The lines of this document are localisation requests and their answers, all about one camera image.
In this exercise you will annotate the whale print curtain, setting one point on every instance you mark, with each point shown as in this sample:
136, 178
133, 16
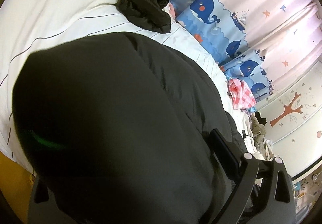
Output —
266, 43

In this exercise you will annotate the white striped duvet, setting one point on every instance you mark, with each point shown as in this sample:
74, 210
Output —
31, 25

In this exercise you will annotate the black puffer jacket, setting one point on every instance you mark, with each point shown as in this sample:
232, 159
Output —
115, 126

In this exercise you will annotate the cluttered shelf unit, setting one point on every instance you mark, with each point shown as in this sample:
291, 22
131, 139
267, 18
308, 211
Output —
307, 192

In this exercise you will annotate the brown fur-trimmed coat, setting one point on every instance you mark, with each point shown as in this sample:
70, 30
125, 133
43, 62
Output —
258, 129

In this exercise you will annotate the pink checkered cloth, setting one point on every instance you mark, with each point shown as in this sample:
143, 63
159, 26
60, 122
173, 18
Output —
241, 95

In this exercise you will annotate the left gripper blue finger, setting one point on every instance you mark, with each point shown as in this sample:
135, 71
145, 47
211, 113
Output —
228, 154

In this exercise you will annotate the cream puffer coat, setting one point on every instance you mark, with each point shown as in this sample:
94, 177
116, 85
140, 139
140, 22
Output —
264, 149

